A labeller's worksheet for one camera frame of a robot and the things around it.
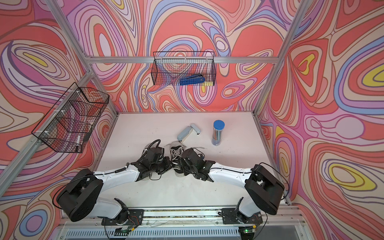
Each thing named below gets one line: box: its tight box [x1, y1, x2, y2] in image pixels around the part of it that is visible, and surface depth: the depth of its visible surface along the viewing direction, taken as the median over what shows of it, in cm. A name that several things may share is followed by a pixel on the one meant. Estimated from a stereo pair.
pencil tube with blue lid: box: [211, 119, 226, 146], surface depth 90 cm
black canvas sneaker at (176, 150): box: [169, 141, 185, 178], surface depth 90 cm
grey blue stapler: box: [177, 123, 201, 143], surface depth 107 cm
